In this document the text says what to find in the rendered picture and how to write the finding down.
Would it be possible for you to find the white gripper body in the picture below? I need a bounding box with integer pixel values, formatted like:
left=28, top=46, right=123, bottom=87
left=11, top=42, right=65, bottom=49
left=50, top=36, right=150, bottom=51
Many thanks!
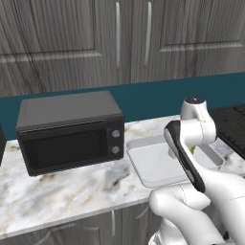
left=167, top=147, right=177, bottom=160

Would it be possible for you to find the silver base cupboard handle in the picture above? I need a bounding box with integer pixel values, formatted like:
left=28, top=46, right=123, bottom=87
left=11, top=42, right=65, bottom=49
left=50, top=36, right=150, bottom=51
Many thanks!
left=135, top=206, right=150, bottom=221
left=110, top=210, right=117, bottom=237

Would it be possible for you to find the black microwave oven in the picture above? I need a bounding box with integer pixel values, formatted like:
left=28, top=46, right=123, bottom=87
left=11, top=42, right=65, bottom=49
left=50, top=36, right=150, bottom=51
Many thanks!
left=15, top=90, right=126, bottom=178

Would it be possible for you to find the grey wood base cupboard door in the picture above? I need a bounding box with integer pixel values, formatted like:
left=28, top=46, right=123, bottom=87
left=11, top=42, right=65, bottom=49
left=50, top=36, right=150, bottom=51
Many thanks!
left=122, top=202, right=165, bottom=245
left=0, top=208, right=124, bottom=245

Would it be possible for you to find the black appliance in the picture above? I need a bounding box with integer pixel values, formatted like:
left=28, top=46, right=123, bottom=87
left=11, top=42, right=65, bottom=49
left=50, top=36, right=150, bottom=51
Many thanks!
left=0, top=123, right=7, bottom=167

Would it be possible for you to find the black hob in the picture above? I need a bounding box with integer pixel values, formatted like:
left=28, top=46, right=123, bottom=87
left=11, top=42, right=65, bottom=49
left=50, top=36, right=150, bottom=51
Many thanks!
left=208, top=104, right=245, bottom=161

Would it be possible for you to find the white tupperware container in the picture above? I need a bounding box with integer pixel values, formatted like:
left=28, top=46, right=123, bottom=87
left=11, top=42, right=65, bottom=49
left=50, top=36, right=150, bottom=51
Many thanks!
left=125, top=133, right=226, bottom=189

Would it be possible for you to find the grey wood wall cupboard door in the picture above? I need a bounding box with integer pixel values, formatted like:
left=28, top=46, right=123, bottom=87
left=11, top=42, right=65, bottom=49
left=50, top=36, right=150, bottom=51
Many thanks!
left=130, top=0, right=245, bottom=85
left=0, top=0, right=132, bottom=98

